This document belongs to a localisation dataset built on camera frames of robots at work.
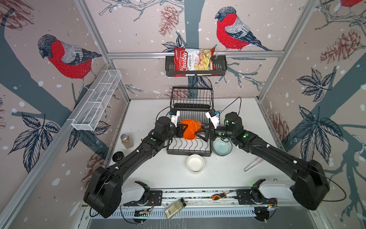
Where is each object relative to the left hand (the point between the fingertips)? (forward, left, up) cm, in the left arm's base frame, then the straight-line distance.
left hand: (187, 126), depth 78 cm
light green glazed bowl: (-6, -21, -15) cm, 26 cm away
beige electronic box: (-36, +7, -17) cm, 41 cm away
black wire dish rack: (+35, -4, -18) cm, 39 cm away
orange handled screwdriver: (-31, -15, -20) cm, 40 cm away
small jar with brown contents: (-2, +38, -13) cm, 40 cm away
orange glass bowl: (+2, -3, -4) cm, 5 cm away
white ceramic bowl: (-14, -5, -21) cm, 25 cm away
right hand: (-5, -5, +1) cm, 7 cm away
